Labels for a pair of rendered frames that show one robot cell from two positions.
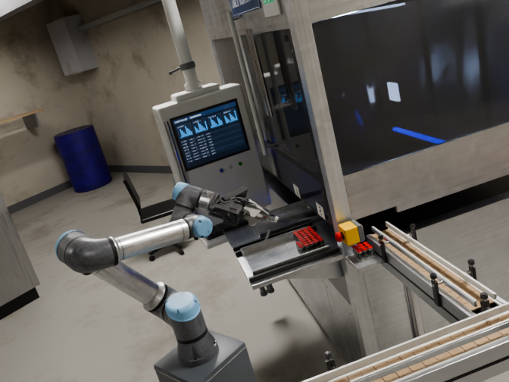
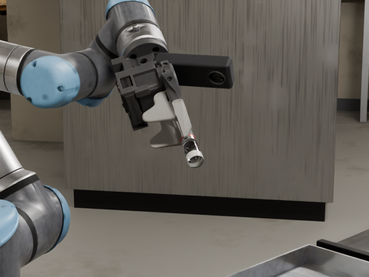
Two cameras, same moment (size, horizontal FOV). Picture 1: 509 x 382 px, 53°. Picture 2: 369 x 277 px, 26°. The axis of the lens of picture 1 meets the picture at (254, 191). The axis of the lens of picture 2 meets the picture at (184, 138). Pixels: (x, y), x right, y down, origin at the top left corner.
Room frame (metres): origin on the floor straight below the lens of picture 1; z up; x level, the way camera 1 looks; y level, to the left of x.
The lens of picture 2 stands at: (1.14, -0.86, 1.41)
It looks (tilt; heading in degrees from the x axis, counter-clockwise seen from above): 12 degrees down; 54
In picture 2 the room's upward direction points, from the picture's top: straight up
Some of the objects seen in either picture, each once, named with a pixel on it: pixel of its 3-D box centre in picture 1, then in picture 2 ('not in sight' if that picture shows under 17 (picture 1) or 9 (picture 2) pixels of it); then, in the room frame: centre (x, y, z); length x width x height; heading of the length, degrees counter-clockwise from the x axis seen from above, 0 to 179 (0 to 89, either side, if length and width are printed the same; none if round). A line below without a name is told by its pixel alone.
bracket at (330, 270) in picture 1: (301, 275); not in sight; (1.97, -0.10, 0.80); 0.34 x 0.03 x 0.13; 99
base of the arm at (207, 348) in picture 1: (195, 342); not in sight; (1.61, 0.35, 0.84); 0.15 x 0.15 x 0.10
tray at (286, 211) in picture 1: (285, 218); not in sight; (2.39, -0.12, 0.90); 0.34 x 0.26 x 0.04; 99
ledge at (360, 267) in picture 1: (367, 258); not in sight; (1.82, -0.37, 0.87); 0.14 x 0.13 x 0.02; 99
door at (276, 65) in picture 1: (292, 100); not in sight; (2.15, -0.26, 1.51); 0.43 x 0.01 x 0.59; 9
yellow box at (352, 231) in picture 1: (351, 233); not in sight; (1.83, -0.32, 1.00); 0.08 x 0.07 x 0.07; 99
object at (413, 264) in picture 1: (424, 266); not in sight; (1.57, -0.51, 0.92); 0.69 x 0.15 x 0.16; 9
